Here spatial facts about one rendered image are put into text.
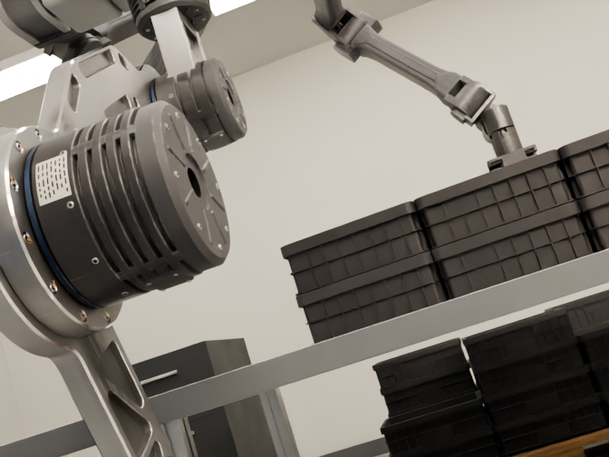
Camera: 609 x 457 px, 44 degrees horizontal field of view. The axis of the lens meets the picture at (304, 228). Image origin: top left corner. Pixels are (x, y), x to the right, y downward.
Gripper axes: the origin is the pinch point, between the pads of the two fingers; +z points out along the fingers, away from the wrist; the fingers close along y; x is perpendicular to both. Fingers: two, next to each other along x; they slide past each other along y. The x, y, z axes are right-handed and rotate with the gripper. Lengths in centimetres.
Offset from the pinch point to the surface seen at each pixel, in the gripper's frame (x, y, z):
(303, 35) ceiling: -311, 76, -192
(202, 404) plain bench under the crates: 64, 54, 21
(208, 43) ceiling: -267, 128, -192
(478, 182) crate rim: 8.7, 8.4, -4.5
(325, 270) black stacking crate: 7.6, 43.6, 2.1
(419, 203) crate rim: 8.4, 20.8, -4.6
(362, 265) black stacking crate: 7.5, 35.8, 3.5
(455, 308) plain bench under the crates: 61, 18, 19
